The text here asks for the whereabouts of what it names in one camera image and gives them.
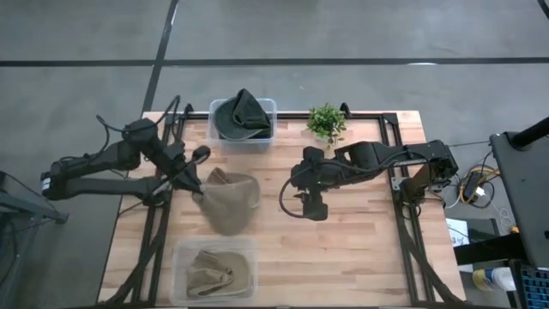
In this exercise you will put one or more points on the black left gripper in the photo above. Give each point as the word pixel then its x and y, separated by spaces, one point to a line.
pixel 180 173

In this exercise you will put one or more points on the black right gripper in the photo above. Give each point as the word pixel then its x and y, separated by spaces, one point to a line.
pixel 317 176

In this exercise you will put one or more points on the dark green fabric hat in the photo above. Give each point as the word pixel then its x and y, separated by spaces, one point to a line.
pixel 263 135
pixel 242 118

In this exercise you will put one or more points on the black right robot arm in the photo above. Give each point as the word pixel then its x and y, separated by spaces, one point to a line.
pixel 386 154

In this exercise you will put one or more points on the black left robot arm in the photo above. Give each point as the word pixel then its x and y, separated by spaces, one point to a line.
pixel 86 171

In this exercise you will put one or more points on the clear plastic storage bin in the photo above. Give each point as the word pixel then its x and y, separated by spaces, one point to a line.
pixel 180 257
pixel 244 147

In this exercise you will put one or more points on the green plant in white pot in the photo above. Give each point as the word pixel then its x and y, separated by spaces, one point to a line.
pixel 327 122

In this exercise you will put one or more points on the grey metal chair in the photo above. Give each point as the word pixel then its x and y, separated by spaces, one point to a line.
pixel 43 212

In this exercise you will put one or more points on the white paper sheet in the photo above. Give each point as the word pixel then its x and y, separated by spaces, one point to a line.
pixel 454 232

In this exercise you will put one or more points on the black power adapter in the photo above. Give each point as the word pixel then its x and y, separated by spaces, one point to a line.
pixel 472 185

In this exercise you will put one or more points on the black box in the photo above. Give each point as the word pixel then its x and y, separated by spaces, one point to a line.
pixel 489 249

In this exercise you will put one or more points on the white plastic bottle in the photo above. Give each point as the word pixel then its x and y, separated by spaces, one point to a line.
pixel 497 278

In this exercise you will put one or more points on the dark grey computer cart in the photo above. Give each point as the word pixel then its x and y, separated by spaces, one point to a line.
pixel 523 193

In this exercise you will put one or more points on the black pole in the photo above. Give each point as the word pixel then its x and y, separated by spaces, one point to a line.
pixel 532 132

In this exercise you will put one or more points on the black keyboard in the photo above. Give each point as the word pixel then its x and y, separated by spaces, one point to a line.
pixel 536 287

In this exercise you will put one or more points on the black aluminium rig frame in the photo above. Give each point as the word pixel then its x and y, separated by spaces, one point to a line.
pixel 364 116

